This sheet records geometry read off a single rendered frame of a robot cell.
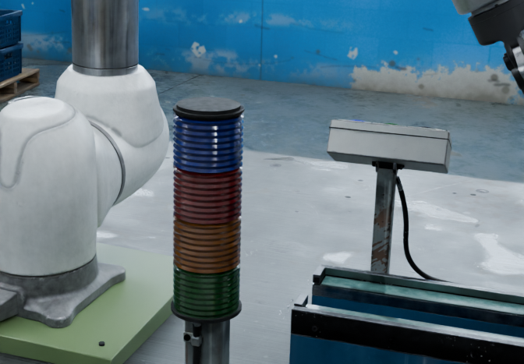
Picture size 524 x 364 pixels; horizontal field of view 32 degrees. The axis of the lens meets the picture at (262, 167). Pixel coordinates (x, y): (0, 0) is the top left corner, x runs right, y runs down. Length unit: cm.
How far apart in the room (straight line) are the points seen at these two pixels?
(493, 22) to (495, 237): 74
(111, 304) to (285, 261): 35
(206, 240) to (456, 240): 95
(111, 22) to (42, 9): 642
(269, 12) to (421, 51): 119
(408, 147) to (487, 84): 541
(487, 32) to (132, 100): 57
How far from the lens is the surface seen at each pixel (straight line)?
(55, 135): 121
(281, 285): 143
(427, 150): 128
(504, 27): 103
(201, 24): 713
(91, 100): 136
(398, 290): 115
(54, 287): 127
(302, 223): 169
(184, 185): 76
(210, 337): 82
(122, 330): 124
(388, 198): 132
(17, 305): 128
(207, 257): 77
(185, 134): 74
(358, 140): 129
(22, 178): 121
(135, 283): 136
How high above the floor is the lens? 139
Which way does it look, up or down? 17 degrees down
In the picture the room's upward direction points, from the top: 2 degrees clockwise
